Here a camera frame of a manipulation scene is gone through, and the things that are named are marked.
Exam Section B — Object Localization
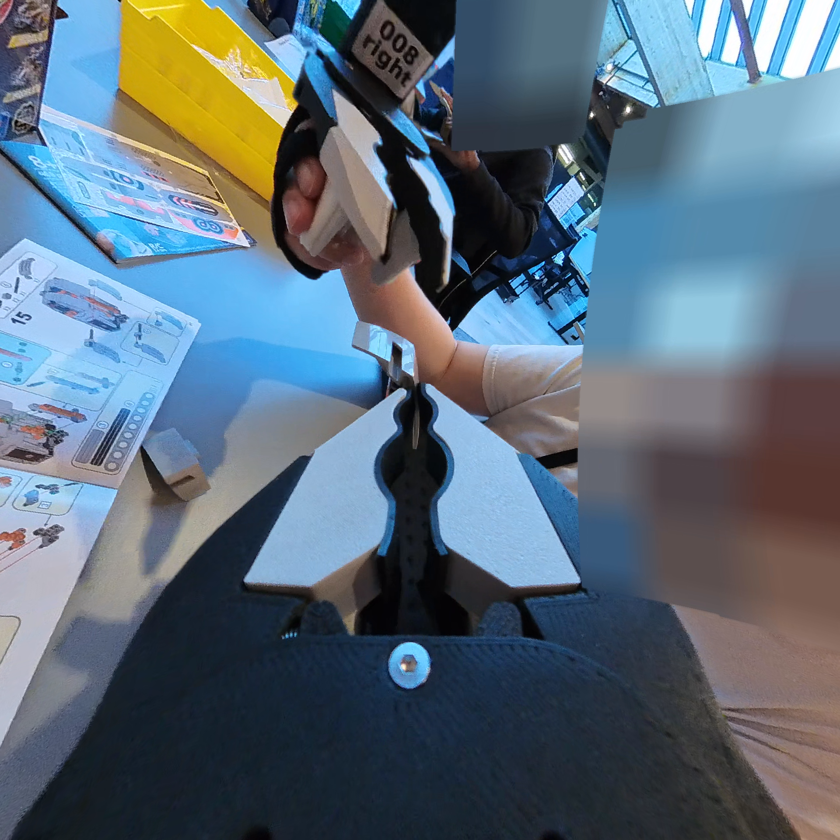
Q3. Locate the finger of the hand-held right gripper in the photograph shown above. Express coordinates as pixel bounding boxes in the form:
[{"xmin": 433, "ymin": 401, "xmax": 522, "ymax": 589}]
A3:
[
  {"xmin": 320, "ymin": 88, "xmax": 421, "ymax": 284},
  {"xmin": 394, "ymin": 154, "xmax": 457, "ymax": 294}
]

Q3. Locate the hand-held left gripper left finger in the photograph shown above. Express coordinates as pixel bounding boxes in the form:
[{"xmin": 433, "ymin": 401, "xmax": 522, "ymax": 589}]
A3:
[{"xmin": 244, "ymin": 387, "xmax": 412, "ymax": 632}]

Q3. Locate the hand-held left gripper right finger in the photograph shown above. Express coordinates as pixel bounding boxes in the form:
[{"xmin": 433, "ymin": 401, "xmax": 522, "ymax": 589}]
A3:
[{"xmin": 419, "ymin": 383, "xmax": 582, "ymax": 626}]

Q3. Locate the grey motor block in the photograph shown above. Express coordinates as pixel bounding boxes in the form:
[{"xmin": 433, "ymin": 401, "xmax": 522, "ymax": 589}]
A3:
[{"xmin": 141, "ymin": 428, "xmax": 211, "ymax": 503}]

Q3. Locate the person's right hand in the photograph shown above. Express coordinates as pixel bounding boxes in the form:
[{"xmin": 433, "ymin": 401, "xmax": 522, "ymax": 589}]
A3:
[{"xmin": 283, "ymin": 157, "xmax": 372, "ymax": 272}]

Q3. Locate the yellow plastic bin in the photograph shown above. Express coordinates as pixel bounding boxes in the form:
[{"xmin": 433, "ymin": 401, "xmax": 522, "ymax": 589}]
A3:
[{"xmin": 118, "ymin": 0, "xmax": 299, "ymax": 201}]

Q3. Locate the blue cover booklet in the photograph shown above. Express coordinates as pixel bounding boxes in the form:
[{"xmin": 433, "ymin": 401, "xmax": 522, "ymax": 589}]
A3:
[{"xmin": 0, "ymin": 105, "xmax": 257, "ymax": 265}]

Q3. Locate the open instruction booklet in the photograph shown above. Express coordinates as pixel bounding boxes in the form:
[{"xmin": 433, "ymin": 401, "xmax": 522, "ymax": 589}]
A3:
[{"xmin": 0, "ymin": 239, "xmax": 201, "ymax": 742}]

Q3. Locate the robot kit box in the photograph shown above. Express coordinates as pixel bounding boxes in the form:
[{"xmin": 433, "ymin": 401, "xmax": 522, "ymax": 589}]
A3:
[{"xmin": 0, "ymin": 0, "xmax": 60, "ymax": 142}]

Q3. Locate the skylight window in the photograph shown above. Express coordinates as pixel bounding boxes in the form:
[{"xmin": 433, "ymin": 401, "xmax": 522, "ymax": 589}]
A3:
[{"xmin": 689, "ymin": 0, "xmax": 840, "ymax": 80}]

